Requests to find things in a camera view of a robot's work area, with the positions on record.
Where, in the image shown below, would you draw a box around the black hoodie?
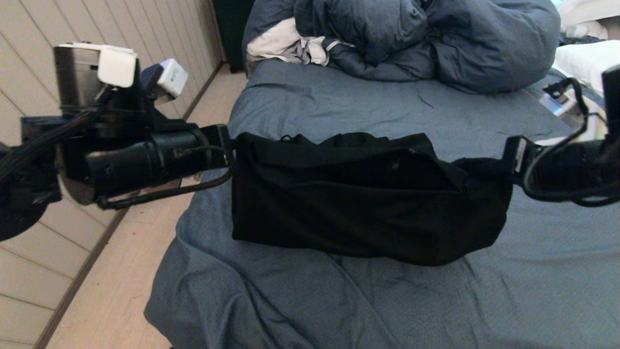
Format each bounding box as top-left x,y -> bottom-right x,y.
232,132 -> 514,267

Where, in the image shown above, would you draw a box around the dark blue duvet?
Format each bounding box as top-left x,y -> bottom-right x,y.
241,0 -> 561,95

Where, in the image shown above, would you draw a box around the black cabinet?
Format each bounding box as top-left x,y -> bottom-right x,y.
212,0 -> 255,73

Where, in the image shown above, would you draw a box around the crumpled white garment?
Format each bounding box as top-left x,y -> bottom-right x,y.
246,16 -> 354,66

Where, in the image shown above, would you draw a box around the white pillow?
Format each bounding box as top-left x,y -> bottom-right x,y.
554,40 -> 620,97

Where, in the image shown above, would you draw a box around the blue-sheeted bed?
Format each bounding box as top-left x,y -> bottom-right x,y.
144,57 -> 620,349

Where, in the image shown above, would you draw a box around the beige crumpled item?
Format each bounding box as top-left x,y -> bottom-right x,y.
559,22 -> 608,42

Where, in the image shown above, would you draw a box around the white blanket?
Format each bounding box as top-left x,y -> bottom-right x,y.
557,0 -> 620,27

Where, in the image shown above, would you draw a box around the smooth black left arm cable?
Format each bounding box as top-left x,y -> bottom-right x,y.
97,145 -> 234,210

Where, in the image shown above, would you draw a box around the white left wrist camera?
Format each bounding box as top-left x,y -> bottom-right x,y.
140,58 -> 189,105

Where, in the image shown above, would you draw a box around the black braided cable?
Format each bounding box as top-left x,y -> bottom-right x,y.
0,109 -> 100,182

